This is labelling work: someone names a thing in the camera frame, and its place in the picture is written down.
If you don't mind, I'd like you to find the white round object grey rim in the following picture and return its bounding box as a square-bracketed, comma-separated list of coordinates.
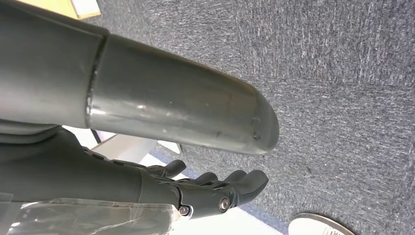
[288, 212, 357, 235]

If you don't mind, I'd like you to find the yellow and white board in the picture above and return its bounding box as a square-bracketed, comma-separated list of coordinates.
[18, 0, 102, 21]

